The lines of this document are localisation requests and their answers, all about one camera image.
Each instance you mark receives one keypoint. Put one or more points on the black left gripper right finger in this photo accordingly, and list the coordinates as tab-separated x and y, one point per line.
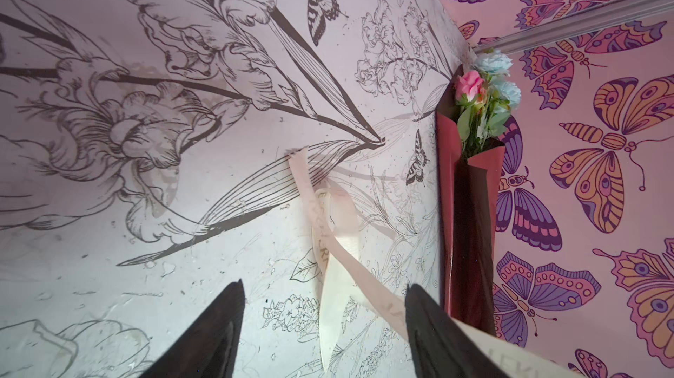
440	349

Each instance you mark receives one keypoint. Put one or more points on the aluminium frame post right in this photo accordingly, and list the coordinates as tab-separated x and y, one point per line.
608	15

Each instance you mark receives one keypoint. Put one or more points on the cream satin ribbon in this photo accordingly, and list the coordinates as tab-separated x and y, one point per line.
332	215

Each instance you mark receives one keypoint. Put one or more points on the dark red wrapping paper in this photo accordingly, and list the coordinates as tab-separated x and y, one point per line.
468	189

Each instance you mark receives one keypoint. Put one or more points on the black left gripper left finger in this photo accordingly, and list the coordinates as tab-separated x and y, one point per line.
208	348

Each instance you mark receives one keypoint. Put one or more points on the white fake rose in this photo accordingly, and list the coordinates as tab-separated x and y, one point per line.
478	124

